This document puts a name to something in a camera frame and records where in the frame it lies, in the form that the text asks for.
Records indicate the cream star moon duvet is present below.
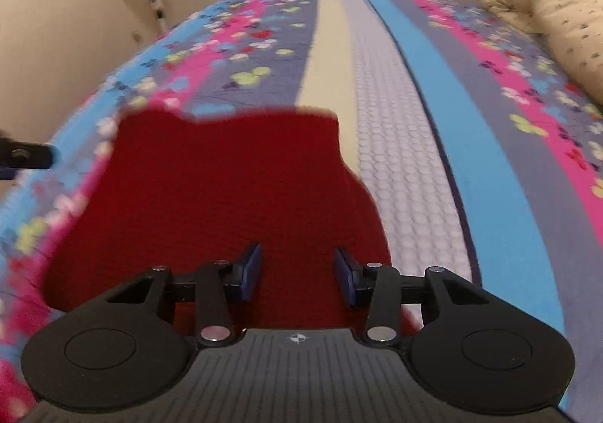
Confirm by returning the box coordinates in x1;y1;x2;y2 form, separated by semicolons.
480;0;602;104

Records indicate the red knit sweater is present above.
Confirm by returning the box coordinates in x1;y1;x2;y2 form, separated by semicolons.
41;110;390;331

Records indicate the colourful floral striped blanket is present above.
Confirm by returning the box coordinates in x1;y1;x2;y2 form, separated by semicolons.
1;0;602;422

